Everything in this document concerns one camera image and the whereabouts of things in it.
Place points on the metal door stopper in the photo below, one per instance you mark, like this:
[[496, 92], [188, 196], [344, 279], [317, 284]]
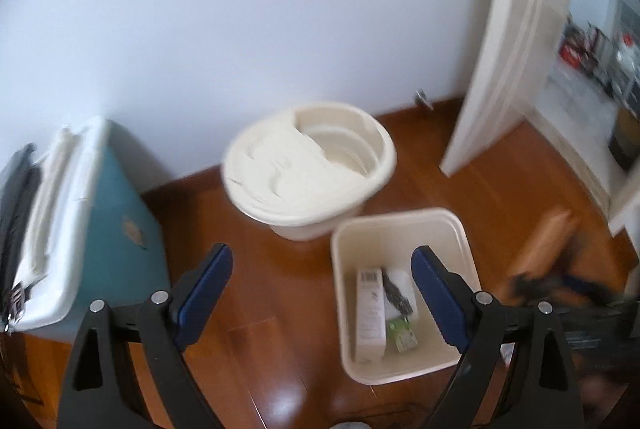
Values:
[[422, 99]]

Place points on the white door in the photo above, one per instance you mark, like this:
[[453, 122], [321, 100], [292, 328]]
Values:
[[505, 49]]

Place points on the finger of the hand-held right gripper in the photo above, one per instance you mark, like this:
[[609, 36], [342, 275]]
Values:
[[545, 285]]

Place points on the teal storage box white lid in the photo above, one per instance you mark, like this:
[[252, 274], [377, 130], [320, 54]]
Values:
[[115, 229]]

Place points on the white carton box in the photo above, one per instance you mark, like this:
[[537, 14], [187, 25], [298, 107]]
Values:
[[370, 314]]

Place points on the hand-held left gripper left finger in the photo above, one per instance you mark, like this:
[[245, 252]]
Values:
[[202, 296]]

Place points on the cream square waste bin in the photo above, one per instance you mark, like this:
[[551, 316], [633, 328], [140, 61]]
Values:
[[400, 221]]

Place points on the cream round bucket with lid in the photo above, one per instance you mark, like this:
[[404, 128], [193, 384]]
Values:
[[280, 169]]

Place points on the dark wooden cabinet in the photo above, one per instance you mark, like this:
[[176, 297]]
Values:
[[625, 139]]

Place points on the green packet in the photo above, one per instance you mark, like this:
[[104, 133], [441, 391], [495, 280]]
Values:
[[402, 334]]

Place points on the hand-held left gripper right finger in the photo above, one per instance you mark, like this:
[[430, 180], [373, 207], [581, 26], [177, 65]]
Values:
[[442, 304]]

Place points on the brown cardboard box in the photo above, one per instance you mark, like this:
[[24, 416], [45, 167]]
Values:
[[542, 244]]

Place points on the red crate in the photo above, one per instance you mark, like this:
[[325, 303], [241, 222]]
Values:
[[572, 54]]

